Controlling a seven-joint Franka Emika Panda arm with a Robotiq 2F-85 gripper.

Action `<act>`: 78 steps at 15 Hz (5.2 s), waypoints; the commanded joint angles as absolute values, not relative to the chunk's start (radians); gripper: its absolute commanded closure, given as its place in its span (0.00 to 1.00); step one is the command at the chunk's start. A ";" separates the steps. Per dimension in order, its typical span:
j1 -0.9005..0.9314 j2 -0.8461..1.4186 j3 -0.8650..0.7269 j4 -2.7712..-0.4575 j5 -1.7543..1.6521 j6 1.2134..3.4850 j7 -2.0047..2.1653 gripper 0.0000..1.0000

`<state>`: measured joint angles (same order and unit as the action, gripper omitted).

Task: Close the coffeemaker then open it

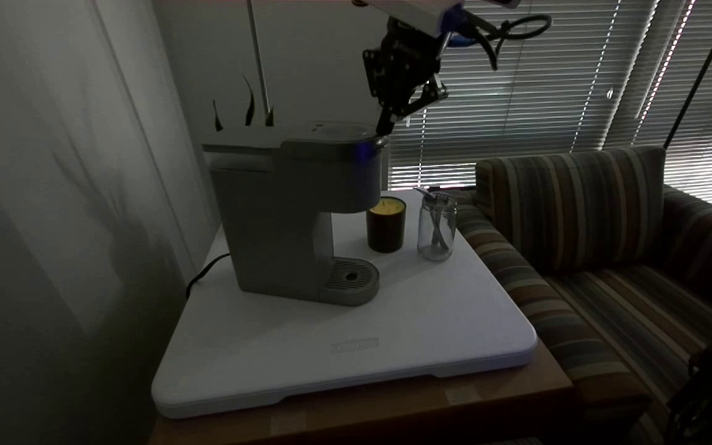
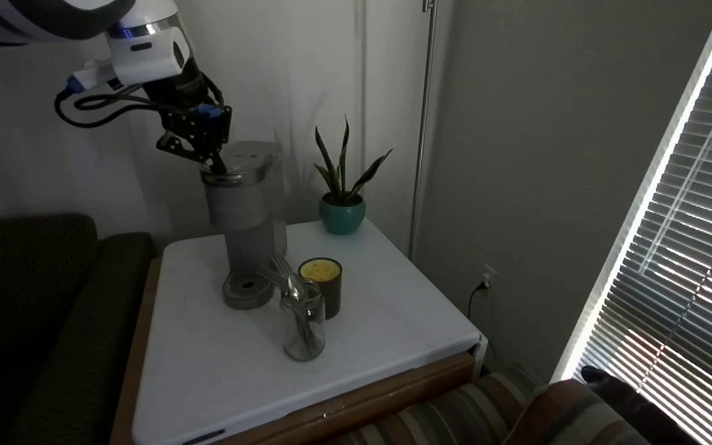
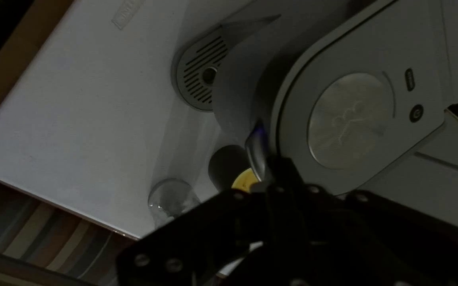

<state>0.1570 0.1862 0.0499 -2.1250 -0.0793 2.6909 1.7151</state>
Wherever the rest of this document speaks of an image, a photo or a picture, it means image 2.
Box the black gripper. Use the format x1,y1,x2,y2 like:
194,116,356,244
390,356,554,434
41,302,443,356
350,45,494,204
150,57,234,177

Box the window blinds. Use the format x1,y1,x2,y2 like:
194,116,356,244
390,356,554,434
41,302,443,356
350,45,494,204
549,0,712,445

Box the black plugged wall cable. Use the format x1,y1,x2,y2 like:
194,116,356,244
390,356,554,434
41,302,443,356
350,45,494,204
461,278,492,327

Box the snake plant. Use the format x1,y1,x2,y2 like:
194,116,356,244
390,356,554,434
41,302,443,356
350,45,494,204
311,118,395,208

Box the grey pod coffee maker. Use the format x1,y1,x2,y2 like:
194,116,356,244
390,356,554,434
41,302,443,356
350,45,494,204
198,137,292,312

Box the striped fabric sofa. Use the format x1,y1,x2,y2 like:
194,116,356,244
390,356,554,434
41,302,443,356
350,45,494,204
322,365,705,445

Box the white wall conduit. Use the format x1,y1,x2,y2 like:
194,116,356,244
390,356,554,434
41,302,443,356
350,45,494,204
406,0,439,259

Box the clear glass jar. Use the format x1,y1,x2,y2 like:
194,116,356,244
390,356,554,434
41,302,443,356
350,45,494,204
276,268,328,362

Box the white wall outlet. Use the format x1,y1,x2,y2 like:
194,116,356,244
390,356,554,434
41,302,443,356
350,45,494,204
475,259,498,297

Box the teal plant pot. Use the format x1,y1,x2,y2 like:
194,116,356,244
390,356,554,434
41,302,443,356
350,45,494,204
317,193,369,238

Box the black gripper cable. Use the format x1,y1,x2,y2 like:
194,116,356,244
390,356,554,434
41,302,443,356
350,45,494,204
52,76,166,130

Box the yellow candle in dark glass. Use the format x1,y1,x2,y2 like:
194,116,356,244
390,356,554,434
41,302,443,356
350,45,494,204
297,254,346,320

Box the wooden side table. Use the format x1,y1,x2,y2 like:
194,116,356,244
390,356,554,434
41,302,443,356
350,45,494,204
105,254,479,445

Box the dark fabric couch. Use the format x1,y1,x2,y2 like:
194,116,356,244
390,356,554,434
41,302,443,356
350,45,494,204
0,209,161,445

